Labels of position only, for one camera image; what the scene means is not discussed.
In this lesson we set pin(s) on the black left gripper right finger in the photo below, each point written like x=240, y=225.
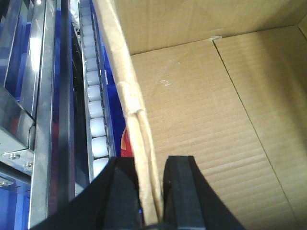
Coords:
x=190, y=203

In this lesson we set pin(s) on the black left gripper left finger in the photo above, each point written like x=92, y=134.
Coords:
x=110, y=202

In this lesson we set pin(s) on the brown cardboard carton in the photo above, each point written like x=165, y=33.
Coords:
x=224, y=81

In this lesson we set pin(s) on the blue tray under carton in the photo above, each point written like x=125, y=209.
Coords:
x=114, y=118

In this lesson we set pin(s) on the white roller track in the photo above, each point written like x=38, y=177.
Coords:
x=98, y=149

